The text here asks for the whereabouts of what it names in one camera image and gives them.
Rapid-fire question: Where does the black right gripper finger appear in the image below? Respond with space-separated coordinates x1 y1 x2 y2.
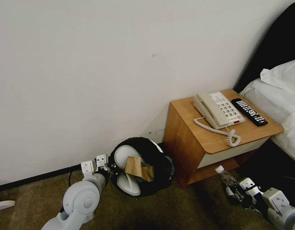
232 193 246 207
224 185 242 198

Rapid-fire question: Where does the clear plastic bottle white cap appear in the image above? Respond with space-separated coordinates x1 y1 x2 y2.
214 165 242 204

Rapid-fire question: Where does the trash bin with black liner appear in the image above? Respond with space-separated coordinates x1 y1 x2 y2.
110 137 175 198

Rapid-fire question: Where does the flat white object on floor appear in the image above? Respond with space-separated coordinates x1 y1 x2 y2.
0 200 16 212

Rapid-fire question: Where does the light brown paper bag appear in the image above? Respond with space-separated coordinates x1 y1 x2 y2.
124 156 142 177

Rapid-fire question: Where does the crumpled brown paper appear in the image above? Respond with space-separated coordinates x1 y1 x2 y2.
139 165 155 182

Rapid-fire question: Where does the white nightstand drawer front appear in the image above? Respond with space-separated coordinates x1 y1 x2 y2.
197 141 270 170

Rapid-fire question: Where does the wooden nightstand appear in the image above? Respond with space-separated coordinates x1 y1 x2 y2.
163 89 284 189

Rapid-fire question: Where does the black remote control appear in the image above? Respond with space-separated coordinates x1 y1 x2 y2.
231 98 268 127

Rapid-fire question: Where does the beige desk telephone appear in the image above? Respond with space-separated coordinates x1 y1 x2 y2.
193 91 246 130

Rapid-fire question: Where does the bed with white sheet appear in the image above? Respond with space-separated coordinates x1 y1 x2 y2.
238 57 295 166

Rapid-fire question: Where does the black headboard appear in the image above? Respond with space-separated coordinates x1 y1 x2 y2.
233 0 295 97

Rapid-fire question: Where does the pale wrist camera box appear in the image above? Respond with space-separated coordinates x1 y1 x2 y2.
96 154 109 169
238 177 256 193

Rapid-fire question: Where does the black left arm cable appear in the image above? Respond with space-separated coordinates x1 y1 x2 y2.
68 167 82 189

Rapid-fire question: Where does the beige coiled telephone cord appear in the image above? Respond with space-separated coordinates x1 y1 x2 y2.
193 116 242 147

